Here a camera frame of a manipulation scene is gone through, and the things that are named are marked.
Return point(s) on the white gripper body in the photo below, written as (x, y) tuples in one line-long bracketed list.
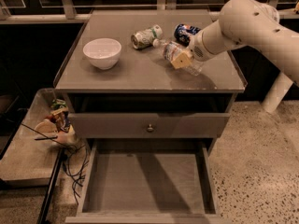
[(195, 47)]

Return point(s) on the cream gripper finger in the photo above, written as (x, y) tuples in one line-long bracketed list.
[(184, 59)]

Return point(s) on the clear plastic water bottle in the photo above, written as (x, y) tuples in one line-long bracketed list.
[(169, 49)]

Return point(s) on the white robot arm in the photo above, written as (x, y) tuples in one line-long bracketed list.
[(245, 23)]

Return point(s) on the grey cabinet with counter top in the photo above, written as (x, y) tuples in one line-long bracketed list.
[(142, 81)]

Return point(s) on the brass drawer knob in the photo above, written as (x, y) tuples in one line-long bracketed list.
[(150, 128)]

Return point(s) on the grey top drawer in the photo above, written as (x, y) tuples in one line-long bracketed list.
[(134, 125)]

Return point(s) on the grey open middle drawer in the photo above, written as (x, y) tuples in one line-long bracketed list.
[(148, 181)]

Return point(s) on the blue soda can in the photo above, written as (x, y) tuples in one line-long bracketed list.
[(183, 33)]

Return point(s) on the green white soda can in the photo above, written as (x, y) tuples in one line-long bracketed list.
[(143, 39)]

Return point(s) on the white ceramic bowl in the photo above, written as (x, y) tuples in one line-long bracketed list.
[(103, 53)]

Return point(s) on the metal window railing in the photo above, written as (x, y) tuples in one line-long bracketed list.
[(124, 6)]

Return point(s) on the grey side tray table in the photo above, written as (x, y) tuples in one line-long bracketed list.
[(29, 163)]

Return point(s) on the white diagonal post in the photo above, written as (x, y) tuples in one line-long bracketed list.
[(276, 93)]

